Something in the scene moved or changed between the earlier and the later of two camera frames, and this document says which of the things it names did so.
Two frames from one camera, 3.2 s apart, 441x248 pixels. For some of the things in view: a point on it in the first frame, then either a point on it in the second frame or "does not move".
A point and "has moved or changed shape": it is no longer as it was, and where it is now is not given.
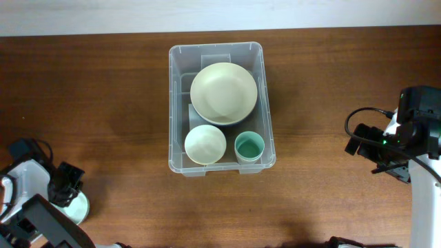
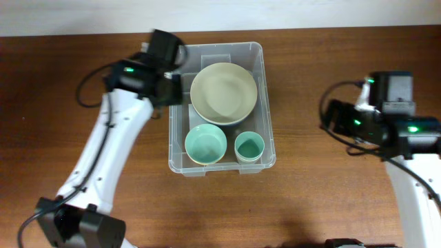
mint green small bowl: [77, 209] has moved or changed shape
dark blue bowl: [227, 124] does not move
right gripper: [366, 149] → [346, 111]
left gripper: [75, 173] → [177, 97]
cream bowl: [223, 93] does not move
